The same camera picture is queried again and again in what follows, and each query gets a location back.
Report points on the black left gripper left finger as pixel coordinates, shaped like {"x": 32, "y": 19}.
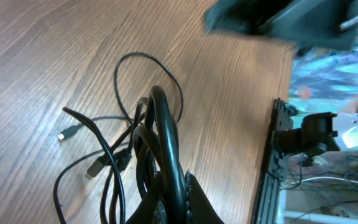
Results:
{"x": 151, "y": 208}

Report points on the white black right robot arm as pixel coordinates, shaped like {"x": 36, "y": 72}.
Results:
{"x": 324, "y": 83}

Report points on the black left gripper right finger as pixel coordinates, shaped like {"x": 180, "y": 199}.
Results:
{"x": 198, "y": 208}

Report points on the black aluminium frame rail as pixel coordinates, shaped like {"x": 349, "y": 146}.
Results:
{"x": 273, "y": 167}

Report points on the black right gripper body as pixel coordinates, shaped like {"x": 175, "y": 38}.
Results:
{"x": 331, "y": 24}

